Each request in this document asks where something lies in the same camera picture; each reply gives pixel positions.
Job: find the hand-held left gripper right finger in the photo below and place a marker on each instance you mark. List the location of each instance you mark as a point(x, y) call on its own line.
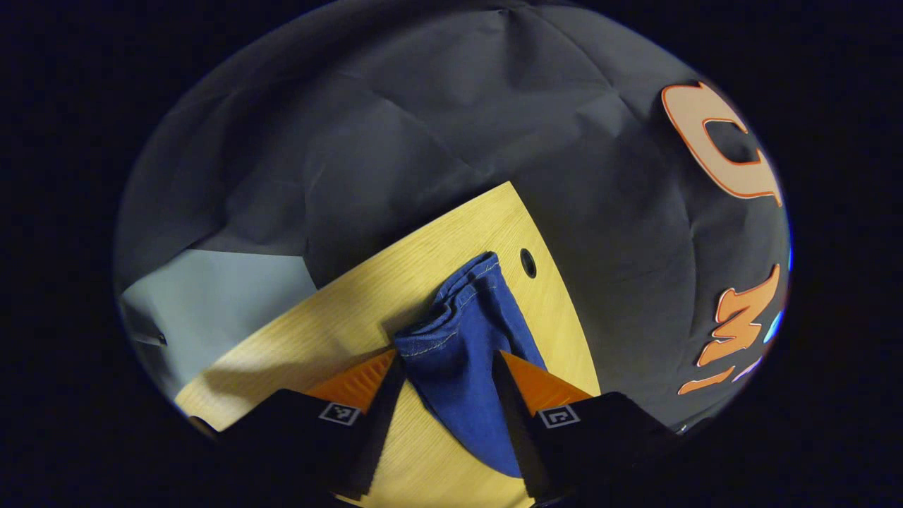
point(518, 423)

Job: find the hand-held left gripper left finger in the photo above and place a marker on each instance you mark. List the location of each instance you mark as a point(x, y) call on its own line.
point(381, 423)

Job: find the blue jeans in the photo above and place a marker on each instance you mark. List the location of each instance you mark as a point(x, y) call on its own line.
point(465, 339)

